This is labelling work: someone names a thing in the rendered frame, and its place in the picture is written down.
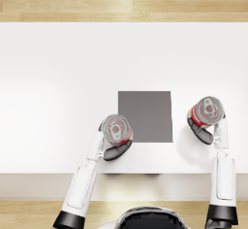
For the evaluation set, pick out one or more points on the red soda can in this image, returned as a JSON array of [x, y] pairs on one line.
[[116, 130], [206, 111]]

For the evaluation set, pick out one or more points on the dark grey square mat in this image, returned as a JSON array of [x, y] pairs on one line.
[[145, 116]]

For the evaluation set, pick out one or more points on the dark round robot body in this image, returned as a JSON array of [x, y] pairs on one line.
[[148, 219]]

